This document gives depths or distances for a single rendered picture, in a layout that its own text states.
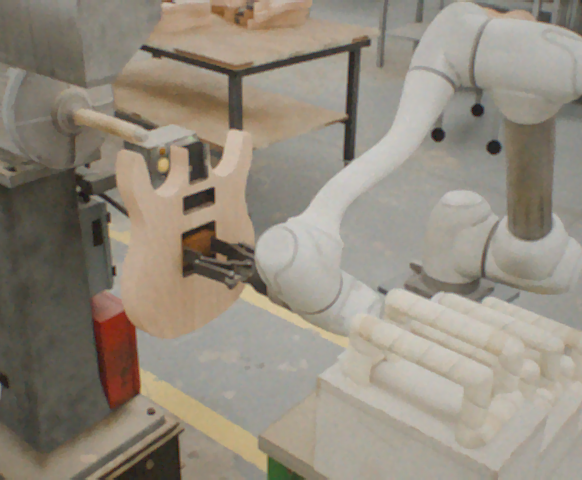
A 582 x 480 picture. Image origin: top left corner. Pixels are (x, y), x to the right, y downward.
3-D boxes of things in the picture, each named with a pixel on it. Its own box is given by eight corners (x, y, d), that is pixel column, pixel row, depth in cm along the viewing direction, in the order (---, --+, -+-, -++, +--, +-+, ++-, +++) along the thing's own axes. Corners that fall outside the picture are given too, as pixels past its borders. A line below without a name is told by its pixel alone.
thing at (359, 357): (341, 383, 101) (345, 325, 97) (355, 372, 103) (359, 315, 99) (360, 393, 99) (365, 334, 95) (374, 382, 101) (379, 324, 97)
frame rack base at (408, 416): (310, 471, 110) (314, 377, 102) (368, 419, 120) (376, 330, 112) (479, 574, 95) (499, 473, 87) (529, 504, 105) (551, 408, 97)
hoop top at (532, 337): (434, 312, 117) (436, 295, 116) (444, 304, 120) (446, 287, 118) (557, 363, 106) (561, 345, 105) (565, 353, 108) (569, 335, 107)
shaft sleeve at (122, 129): (86, 123, 156) (73, 122, 153) (88, 108, 155) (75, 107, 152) (143, 143, 145) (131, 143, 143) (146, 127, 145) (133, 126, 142)
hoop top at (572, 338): (476, 313, 132) (478, 298, 130) (484, 306, 134) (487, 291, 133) (588, 359, 121) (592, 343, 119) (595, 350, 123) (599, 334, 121)
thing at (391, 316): (376, 356, 106) (381, 300, 102) (388, 346, 109) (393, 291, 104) (395, 365, 105) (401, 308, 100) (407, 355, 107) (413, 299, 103)
